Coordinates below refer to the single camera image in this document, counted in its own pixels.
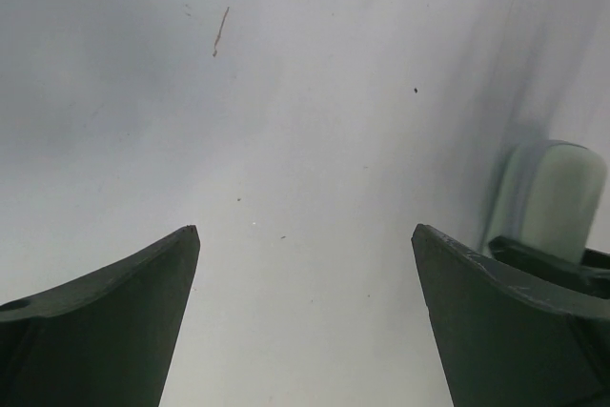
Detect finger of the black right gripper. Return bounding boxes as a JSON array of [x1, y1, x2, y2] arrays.
[[488, 236, 609, 299]]

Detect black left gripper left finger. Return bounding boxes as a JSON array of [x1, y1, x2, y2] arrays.
[[1, 226, 199, 406]]

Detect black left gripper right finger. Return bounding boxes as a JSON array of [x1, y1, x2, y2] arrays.
[[412, 224, 609, 406]]

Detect pale green glasses case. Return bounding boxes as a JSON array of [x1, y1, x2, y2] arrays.
[[480, 140, 607, 264]]

